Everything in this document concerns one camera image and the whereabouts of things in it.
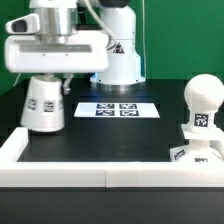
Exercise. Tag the white marker tag plate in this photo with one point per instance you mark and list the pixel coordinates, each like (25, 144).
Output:
(116, 110)

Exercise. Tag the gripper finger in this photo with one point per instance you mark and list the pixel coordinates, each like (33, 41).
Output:
(66, 84)

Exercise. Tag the white lamp shade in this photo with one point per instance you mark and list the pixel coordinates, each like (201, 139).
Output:
(43, 109)

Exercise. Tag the white lamp bulb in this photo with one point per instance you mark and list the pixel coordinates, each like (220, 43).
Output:
(204, 94)

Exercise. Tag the white U-shaped fence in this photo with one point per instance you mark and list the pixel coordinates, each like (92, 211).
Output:
(14, 173)

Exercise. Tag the white lamp base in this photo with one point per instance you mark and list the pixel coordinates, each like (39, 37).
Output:
(199, 147)

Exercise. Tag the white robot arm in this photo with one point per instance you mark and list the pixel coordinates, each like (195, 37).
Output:
(60, 19)

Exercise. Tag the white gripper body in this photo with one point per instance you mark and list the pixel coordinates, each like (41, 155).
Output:
(82, 53)

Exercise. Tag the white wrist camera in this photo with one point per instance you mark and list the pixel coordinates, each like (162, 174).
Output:
(29, 24)

